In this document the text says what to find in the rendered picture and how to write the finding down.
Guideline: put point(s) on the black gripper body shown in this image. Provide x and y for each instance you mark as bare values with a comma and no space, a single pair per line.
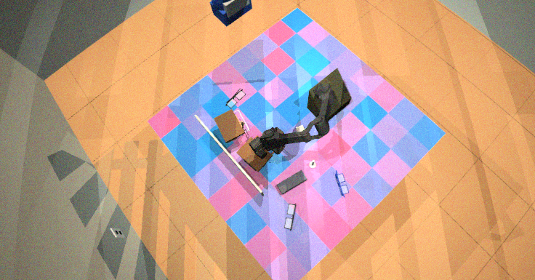
261,153

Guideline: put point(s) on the black-framed glasses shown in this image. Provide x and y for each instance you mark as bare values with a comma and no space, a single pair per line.
231,102

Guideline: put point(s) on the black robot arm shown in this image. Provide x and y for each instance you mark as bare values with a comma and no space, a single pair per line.
275,141

